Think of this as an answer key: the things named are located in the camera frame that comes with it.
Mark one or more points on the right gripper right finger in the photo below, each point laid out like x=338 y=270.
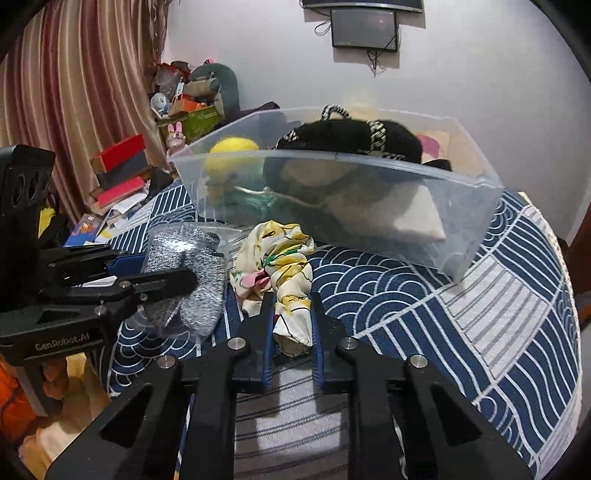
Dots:
x=322 y=344

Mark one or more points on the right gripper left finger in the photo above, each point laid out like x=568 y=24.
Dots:
x=263 y=343

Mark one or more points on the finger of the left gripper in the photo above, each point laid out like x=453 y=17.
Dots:
x=157 y=286
x=71 y=266

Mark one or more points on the green knitted cloth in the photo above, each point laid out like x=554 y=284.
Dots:
x=234 y=200

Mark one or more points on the white drawstring pouch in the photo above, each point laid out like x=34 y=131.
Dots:
x=366 y=200

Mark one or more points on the yellow felt ball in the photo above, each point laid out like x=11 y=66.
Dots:
x=229 y=159

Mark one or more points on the black chain hat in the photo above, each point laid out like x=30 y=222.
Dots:
x=337 y=131

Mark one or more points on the left hand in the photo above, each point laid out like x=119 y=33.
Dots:
x=56 y=382

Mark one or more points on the grey sock in bag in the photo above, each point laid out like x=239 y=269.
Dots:
x=196 y=311

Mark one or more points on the orange left sleeve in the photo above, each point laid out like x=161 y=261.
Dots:
x=17 y=415

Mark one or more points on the pink bunny doll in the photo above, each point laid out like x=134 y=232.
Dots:
x=176 y=140

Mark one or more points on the clear plastic storage bin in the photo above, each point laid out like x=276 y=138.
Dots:
x=466 y=204

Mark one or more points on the blue white patterned tablecloth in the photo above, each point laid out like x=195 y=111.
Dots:
x=508 y=334

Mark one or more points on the green cardboard box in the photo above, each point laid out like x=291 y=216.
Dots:
x=195 y=124

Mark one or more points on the striped red beige curtain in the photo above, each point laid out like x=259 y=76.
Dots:
x=77 y=80

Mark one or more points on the beige patchwork blanket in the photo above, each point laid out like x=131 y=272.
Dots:
x=455 y=148

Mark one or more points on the grey green plush toy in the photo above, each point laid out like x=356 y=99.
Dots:
x=216 y=82

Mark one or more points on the black curved television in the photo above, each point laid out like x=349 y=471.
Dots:
x=414 y=6

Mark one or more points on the small black wall monitor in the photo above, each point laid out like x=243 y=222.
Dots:
x=365 y=28

